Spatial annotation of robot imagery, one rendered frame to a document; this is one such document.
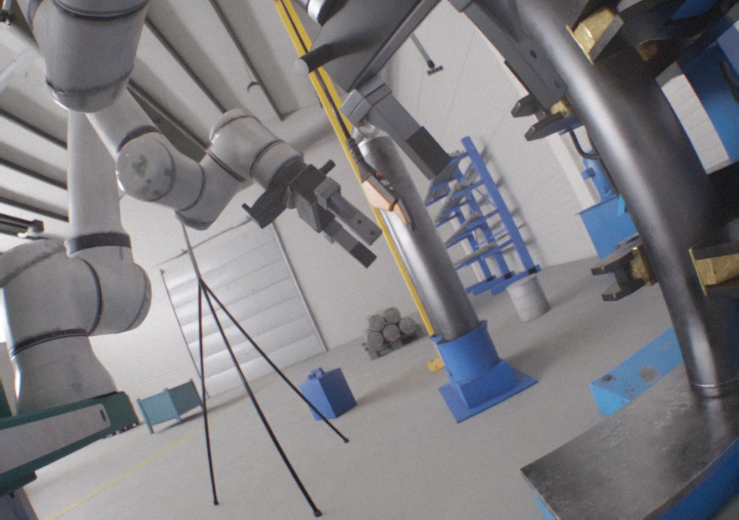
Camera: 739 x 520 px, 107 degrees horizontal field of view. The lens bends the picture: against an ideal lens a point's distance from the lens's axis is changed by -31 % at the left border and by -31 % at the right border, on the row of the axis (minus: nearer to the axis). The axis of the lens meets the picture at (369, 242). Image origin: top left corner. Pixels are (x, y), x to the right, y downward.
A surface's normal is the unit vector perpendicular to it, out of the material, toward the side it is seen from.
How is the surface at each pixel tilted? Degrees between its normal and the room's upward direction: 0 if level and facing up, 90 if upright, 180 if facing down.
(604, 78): 90
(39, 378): 68
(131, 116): 75
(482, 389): 90
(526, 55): 97
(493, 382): 90
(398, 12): 114
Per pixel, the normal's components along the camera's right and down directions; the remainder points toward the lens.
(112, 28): 0.55, 0.84
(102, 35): 0.37, 0.91
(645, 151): -0.65, 0.18
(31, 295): 0.61, -0.38
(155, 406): 0.00, -0.16
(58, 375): 0.45, -0.71
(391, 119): 0.43, -0.21
